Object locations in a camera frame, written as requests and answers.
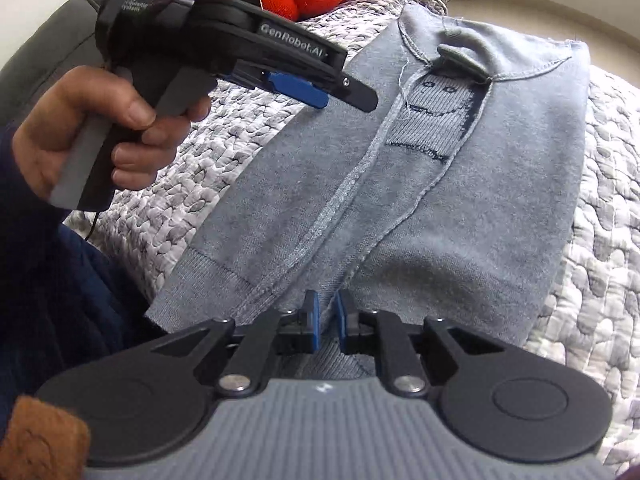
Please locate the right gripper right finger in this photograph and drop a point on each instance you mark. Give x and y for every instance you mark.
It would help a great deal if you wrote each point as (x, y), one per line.
(393, 344)

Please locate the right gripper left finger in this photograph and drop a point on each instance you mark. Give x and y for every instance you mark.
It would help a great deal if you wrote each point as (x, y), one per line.
(256, 349)

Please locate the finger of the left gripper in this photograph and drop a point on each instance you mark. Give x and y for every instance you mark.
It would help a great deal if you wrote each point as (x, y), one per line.
(296, 88)

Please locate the grey knit sweater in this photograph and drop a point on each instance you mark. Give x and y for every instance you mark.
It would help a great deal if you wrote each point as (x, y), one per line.
(453, 199)

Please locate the person left hand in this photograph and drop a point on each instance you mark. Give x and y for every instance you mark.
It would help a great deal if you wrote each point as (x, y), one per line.
(42, 142)

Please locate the dark grey sofa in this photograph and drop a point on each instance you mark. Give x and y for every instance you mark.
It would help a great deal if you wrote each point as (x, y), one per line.
(65, 40)

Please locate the brown fuzzy sleeve cuff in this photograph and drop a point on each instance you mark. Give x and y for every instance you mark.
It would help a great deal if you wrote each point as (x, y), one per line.
(44, 442)

